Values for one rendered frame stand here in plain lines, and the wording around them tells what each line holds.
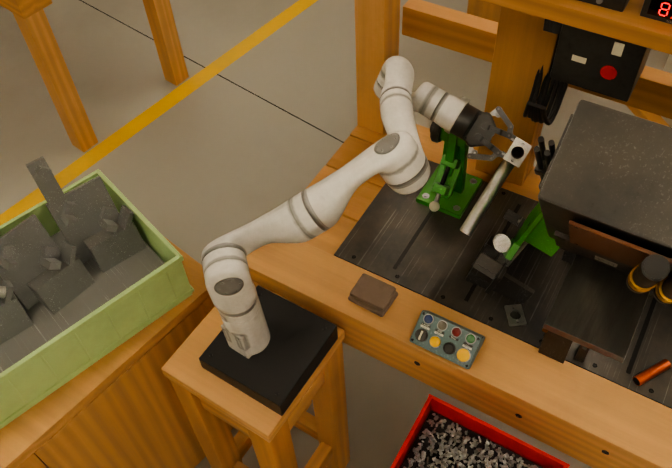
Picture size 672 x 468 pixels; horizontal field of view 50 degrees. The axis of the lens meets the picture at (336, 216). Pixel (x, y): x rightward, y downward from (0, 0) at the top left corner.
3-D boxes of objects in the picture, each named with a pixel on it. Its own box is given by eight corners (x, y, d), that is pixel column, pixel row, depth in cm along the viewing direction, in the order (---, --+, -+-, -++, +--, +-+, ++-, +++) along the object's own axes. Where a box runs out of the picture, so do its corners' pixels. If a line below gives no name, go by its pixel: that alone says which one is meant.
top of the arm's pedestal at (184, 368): (270, 443, 161) (268, 436, 158) (163, 376, 173) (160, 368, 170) (345, 337, 178) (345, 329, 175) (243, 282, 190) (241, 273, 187)
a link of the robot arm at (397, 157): (412, 142, 129) (297, 211, 136) (436, 177, 135) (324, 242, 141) (402, 117, 137) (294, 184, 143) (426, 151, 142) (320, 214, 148)
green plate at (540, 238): (539, 271, 159) (584, 223, 142) (507, 252, 161) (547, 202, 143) (557, 236, 165) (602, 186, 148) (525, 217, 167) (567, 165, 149)
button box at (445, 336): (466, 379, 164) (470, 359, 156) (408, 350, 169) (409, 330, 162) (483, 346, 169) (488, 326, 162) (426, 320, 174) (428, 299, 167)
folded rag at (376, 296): (399, 294, 175) (399, 288, 172) (382, 318, 171) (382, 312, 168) (364, 277, 178) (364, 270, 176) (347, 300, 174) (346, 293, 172)
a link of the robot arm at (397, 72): (416, 56, 161) (421, 89, 151) (400, 88, 167) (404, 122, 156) (387, 47, 160) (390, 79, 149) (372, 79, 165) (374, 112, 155)
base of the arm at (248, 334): (253, 362, 164) (239, 324, 151) (223, 343, 168) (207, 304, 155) (278, 332, 169) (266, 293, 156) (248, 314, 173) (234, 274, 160)
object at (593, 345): (620, 366, 139) (624, 358, 136) (540, 331, 144) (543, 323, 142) (672, 228, 159) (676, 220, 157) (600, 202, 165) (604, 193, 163)
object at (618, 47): (626, 104, 149) (647, 45, 138) (548, 79, 155) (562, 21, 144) (643, 70, 156) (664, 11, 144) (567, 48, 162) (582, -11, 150)
